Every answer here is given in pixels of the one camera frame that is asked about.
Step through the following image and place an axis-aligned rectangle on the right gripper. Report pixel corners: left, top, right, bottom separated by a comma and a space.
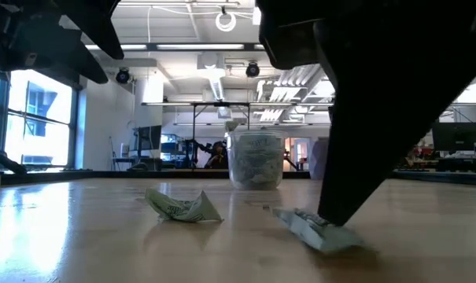
314, 0, 476, 228

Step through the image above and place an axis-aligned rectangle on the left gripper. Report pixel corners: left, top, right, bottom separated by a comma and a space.
0, 0, 125, 85

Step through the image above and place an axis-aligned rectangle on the clear plastic cup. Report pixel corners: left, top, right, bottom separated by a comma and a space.
225, 128, 288, 192

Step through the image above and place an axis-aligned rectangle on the long ceiling light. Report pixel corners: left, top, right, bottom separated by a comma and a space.
83, 43, 149, 51
156, 43, 245, 50

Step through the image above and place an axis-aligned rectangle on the black round ceiling speaker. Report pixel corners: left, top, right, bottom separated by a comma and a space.
245, 61, 261, 79
115, 67, 131, 85

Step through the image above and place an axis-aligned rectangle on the black computer monitor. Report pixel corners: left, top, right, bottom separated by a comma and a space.
431, 121, 476, 153
137, 124, 163, 153

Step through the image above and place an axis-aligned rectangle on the orange lit doorway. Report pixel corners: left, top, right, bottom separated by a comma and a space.
283, 136, 312, 172

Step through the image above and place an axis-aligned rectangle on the cluttered background desk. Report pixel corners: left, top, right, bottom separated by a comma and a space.
397, 137, 476, 174

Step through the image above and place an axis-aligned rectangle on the large bright window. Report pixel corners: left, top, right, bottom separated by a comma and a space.
0, 70, 79, 172

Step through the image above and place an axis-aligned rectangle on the white building column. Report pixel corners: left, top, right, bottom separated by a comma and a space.
134, 76, 164, 130

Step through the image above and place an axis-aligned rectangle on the dark background desk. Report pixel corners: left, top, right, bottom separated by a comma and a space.
111, 156, 164, 171

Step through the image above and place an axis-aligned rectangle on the person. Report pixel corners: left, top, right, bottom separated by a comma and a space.
208, 140, 229, 170

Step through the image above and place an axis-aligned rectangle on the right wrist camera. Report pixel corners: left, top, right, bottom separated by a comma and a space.
256, 0, 329, 71

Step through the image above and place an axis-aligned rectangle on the white coiled ceiling cable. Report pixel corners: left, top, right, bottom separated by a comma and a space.
215, 6, 238, 33

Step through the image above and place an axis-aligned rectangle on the black aluminium table frame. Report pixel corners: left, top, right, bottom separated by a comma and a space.
0, 147, 476, 192

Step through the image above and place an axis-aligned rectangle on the white ceiling air duct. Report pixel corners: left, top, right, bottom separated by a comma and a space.
196, 53, 233, 101

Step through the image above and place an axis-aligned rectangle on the black background station frame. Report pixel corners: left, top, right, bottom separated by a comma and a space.
191, 101, 251, 170

